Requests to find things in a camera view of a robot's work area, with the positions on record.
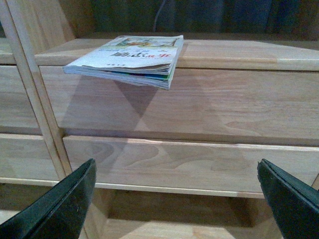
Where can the light wooden bookshelf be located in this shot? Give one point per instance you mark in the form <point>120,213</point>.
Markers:
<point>178,163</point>

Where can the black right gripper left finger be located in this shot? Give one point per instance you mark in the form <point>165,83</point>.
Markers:
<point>58,214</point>

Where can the blue curtain backdrop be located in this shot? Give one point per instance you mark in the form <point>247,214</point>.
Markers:
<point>209,16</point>

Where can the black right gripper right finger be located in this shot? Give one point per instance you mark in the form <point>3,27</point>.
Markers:
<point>295,205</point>

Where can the white illustrated Chinese storybook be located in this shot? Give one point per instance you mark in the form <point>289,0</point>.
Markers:
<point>137,60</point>

